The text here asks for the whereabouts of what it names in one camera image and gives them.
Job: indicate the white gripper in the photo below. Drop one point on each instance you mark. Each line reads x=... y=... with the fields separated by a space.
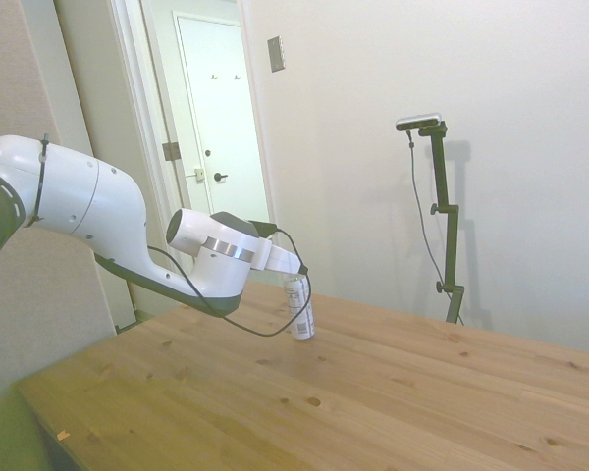
x=280 y=257

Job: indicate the metal door strike plate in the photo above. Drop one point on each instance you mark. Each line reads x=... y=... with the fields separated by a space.
x=199 y=174

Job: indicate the white door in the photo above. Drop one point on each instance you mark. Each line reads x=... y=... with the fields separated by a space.
x=226 y=122

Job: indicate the black jointed camera stand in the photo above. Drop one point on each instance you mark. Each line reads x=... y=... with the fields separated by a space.
x=452 y=245

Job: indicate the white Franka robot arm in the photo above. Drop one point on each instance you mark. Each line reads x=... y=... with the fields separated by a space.
x=103 y=206

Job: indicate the grey wall plate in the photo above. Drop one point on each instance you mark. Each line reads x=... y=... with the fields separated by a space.
x=276 y=54

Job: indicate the clear water bottle green cap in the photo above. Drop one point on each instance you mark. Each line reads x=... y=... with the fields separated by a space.
x=302 y=319

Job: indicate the white door frame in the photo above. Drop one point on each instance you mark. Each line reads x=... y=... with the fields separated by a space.
x=142 y=98

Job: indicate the brown door hinge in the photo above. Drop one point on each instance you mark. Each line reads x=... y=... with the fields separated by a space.
x=171 y=151

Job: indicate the grey stereo camera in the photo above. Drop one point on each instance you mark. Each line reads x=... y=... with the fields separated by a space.
x=419 y=120

